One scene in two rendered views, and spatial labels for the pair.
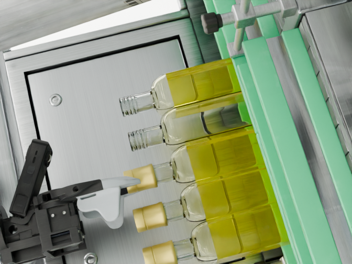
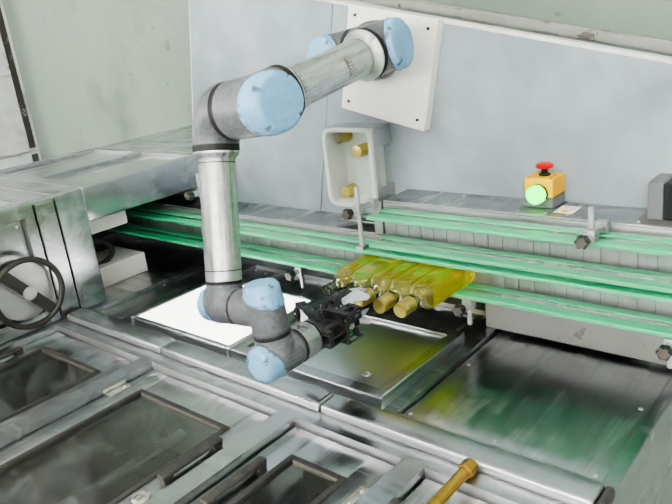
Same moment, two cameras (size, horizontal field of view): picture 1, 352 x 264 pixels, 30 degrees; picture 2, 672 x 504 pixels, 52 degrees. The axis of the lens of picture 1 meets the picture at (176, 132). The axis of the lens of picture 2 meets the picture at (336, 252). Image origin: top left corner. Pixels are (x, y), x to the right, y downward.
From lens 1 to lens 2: 136 cm
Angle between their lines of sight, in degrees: 56
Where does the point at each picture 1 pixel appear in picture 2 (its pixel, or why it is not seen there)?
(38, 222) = (331, 311)
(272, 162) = (419, 250)
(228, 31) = (352, 247)
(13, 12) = (322, 68)
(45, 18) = (331, 72)
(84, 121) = not seen: hidden behind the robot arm
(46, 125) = not seen: hidden behind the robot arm
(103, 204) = (357, 296)
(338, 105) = (425, 205)
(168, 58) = not seen: hidden behind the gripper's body
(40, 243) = (340, 321)
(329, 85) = (415, 205)
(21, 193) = (310, 313)
